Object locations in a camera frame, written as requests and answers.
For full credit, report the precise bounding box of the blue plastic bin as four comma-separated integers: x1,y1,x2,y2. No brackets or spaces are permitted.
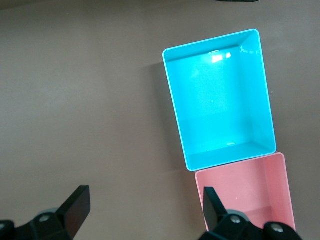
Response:
162,28,278,172

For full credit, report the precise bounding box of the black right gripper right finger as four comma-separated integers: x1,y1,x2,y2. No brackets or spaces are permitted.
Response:
199,186,303,240

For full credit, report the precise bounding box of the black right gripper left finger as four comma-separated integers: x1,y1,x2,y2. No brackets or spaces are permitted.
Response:
0,184,91,240

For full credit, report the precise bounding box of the pink plastic bin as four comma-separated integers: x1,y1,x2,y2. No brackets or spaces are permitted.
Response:
194,152,296,232

